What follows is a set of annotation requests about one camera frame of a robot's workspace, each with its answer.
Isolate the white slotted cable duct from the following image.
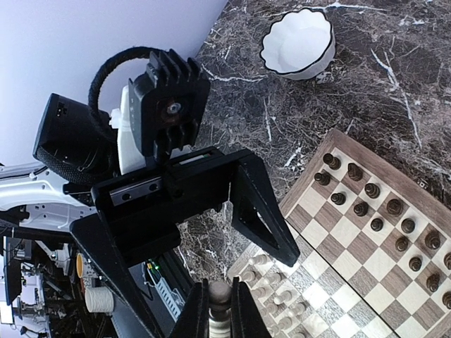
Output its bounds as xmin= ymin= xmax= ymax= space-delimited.
xmin=155 ymin=277 xmax=185 ymax=321

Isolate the wooden chess board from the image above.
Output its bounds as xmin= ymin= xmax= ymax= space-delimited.
xmin=228 ymin=130 xmax=450 ymax=337

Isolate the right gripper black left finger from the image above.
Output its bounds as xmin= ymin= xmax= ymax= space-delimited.
xmin=169 ymin=279 xmax=209 ymax=338

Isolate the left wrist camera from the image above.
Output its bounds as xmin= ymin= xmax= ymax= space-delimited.
xmin=117 ymin=49 xmax=211 ymax=175

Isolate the white pawn column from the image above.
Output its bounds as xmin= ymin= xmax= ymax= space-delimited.
xmin=241 ymin=270 xmax=257 ymax=282

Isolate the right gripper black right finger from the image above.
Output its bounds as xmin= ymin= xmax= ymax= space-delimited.
xmin=230 ymin=277 xmax=271 ymax=338

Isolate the white bowl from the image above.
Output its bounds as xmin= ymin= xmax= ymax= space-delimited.
xmin=260 ymin=8 xmax=336 ymax=81

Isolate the white rook corner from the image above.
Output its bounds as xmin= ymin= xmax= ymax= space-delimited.
xmin=248 ymin=254 xmax=271 ymax=265

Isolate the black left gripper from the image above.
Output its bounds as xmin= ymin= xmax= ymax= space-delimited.
xmin=70 ymin=147 xmax=300 ymax=337

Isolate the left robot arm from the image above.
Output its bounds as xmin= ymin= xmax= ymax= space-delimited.
xmin=34 ymin=85 xmax=299 ymax=337

